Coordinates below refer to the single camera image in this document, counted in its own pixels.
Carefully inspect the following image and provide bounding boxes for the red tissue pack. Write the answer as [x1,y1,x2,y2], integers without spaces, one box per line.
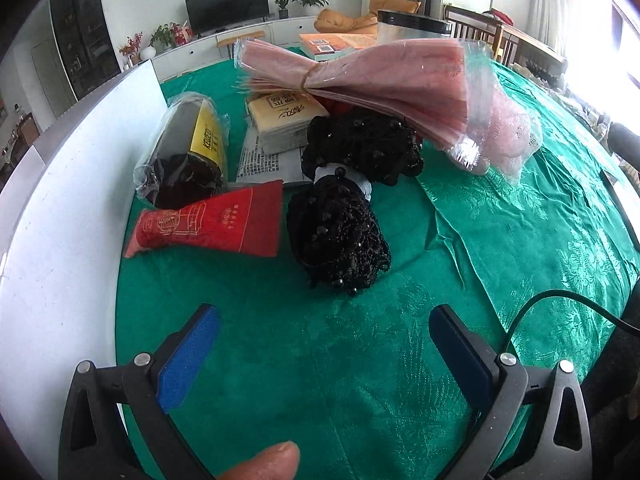
[125,180,283,258]

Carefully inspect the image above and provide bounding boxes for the black beaded mesh fabric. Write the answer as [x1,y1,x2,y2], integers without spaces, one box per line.
[285,108,424,295]

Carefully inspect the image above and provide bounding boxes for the pink napkins plastic pack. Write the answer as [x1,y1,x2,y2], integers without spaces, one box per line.
[234,38,496,151]

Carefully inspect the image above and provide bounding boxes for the black yellow bagged pack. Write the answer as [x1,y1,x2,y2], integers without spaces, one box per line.
[134,92,229,209]

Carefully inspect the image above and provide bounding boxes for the yellow tissue pack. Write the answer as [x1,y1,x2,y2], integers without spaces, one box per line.
[247,91,329,155]

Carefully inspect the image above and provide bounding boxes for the pink mesh bath sponge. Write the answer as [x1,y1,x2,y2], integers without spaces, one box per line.
[445,79,542,182]

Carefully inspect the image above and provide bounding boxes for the white printed wipes pack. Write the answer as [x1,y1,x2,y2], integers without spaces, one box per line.
[235,127,310,186]

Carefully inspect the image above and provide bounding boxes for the operator thumb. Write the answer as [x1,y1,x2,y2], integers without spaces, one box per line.
[218,441,300,480]

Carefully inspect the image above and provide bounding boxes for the green satin tablecloth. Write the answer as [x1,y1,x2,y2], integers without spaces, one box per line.
[115,68,639,479]

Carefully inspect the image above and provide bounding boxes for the cream sheer curtain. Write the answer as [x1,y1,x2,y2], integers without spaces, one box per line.
[526,0,567,50]

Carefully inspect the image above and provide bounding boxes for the white cardboard box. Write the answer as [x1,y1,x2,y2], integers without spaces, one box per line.
[1,62,166,479]

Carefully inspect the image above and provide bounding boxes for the clear jar black lid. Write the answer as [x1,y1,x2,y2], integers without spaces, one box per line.
[376,10,452,44]

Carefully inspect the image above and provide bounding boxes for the orange book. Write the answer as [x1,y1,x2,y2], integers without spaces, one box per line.
[299,34,376,62]

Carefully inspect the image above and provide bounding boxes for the orange lounge chair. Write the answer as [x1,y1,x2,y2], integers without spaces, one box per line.
[314,0,421,34]

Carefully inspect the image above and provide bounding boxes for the white round vase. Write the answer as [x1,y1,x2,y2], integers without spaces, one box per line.
[140,46,156,61]

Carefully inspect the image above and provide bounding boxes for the red flower bouquet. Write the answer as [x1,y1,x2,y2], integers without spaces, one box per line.
[118,32,143,66]

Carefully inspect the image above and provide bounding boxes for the small wooden bench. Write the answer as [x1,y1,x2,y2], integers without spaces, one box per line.
[217,30,266,58]

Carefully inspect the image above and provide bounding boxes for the green plant red flowers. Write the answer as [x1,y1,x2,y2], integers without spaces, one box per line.
[150,22,193,51]

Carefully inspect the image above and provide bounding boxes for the black display cabinet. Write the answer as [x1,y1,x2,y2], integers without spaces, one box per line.
[49,0,120,101]

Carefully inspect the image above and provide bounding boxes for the white tv cabinet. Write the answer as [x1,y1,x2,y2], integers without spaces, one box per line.
[152,16,316,82]

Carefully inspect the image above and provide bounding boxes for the small dark potted plant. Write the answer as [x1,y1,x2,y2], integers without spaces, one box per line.
[274,0,290,20]

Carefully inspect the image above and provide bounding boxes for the black flat television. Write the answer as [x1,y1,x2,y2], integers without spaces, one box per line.
[186,0,270,35]

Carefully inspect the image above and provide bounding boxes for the black cable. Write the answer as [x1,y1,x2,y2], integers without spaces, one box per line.
[501,288,640,356]

